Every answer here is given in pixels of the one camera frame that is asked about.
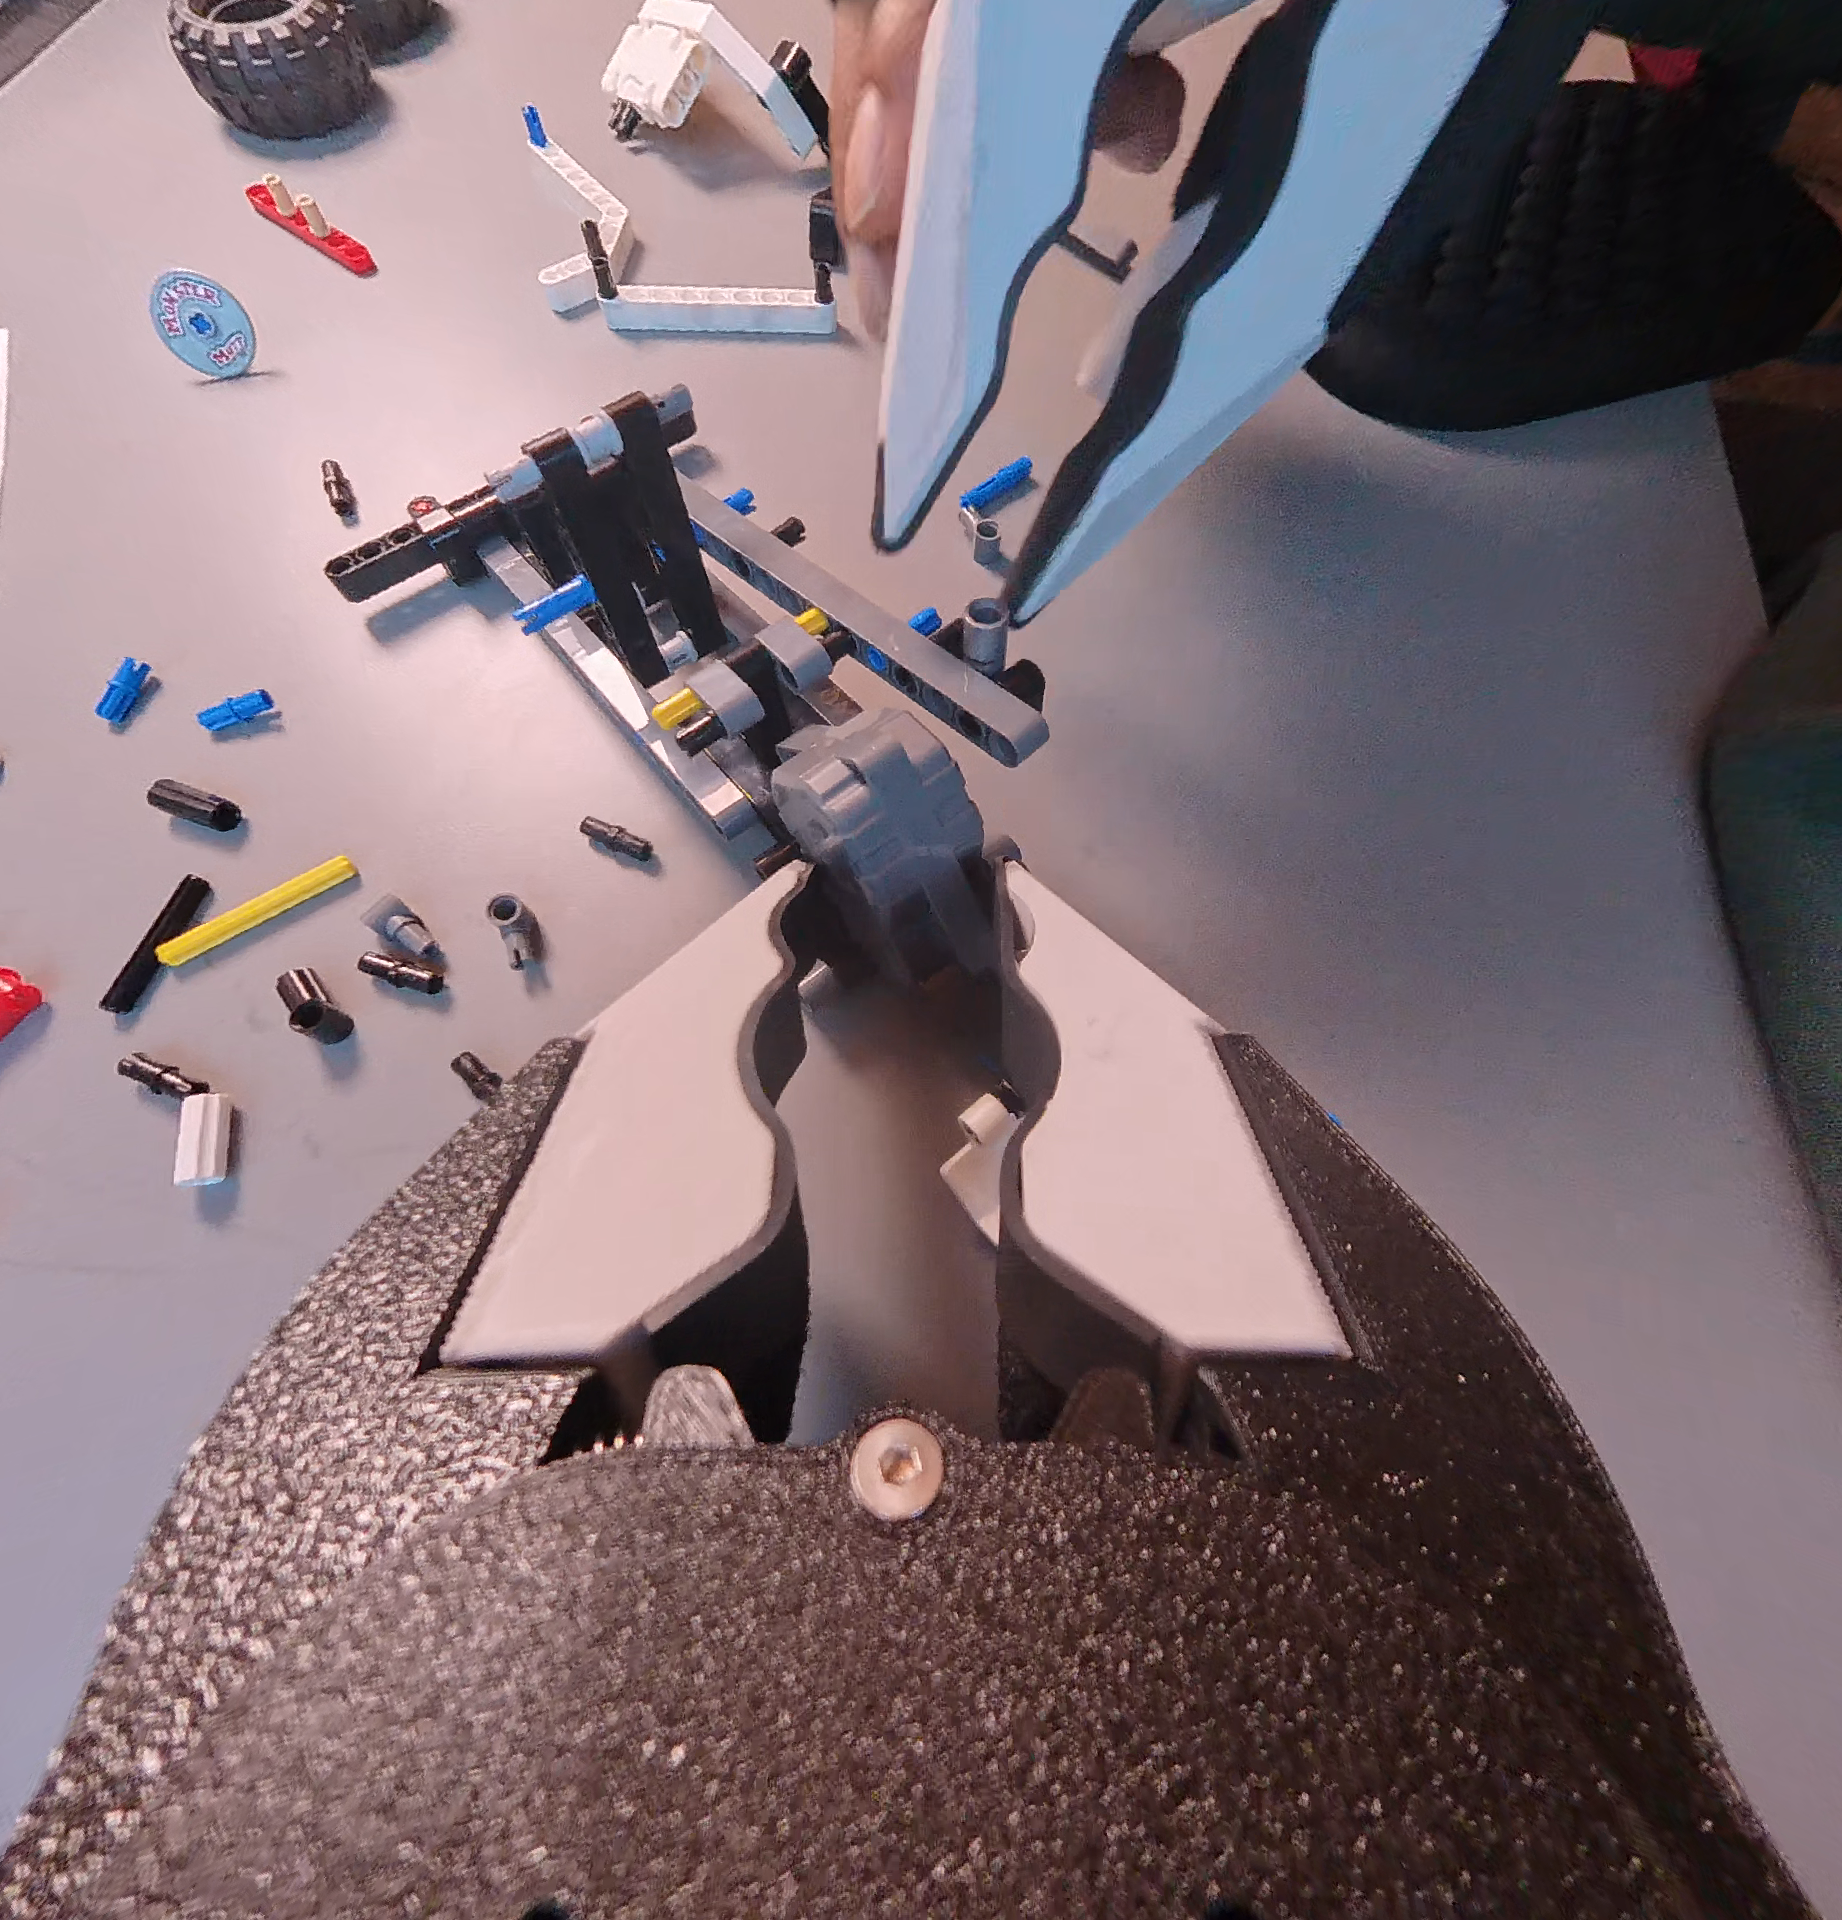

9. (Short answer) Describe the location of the person's right hand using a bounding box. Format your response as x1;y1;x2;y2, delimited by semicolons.
829;0;941;339

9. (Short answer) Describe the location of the round blue printed disc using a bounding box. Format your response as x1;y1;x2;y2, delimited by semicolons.
149;267;259;383

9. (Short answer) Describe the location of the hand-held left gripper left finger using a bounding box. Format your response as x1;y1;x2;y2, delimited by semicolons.
437;868;815;1443

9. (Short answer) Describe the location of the white bent toy brick beam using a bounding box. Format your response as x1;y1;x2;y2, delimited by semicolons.
521;103;640;320

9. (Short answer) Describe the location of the grey desk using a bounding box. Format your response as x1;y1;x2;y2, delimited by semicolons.
0;0;1842;1920

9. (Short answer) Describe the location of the white straight toy brick beam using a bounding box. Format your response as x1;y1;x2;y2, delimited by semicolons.
599;261;839;335

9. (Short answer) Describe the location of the toy brick vehicle chassis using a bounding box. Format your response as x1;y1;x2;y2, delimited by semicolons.
325;381;1054;1248

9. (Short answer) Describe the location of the yellow toy brick axle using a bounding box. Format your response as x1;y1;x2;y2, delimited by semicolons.
156;856;361;967

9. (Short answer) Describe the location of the white toy brick part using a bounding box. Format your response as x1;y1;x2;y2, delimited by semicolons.
602;0;835;166

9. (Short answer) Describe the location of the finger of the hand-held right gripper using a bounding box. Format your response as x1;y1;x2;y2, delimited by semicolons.
1002;0;1510;630
867;0;1165;560

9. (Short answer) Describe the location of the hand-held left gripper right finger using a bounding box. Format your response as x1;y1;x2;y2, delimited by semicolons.
994;868;1358;1434

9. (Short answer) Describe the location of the black toy brick axle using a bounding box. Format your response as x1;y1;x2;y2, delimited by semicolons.
98;874;213;1014

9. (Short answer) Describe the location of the person's green sweater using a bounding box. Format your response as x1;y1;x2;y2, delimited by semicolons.
1701;517;1842;1293

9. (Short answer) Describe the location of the red thin toy brick plate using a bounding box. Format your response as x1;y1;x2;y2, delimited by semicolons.
242;171;380;278

